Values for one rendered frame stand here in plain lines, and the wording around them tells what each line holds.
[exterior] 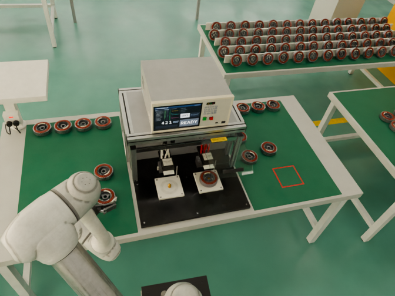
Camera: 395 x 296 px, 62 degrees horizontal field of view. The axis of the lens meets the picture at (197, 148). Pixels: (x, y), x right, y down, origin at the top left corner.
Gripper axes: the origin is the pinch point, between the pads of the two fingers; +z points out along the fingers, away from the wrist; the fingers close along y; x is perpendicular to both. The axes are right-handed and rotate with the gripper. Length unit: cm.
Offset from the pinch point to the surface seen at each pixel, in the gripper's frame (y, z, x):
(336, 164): 135, 65, 34
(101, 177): -7.4, 9.3, 6.8
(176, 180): 35.0, 19.6, 12.5
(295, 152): 107, 66, 36
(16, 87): -57, 0, 50
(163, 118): 25, 2, 52
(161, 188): 28.4, 12.6, 8.5
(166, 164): 28.8, 12.1, 24.2
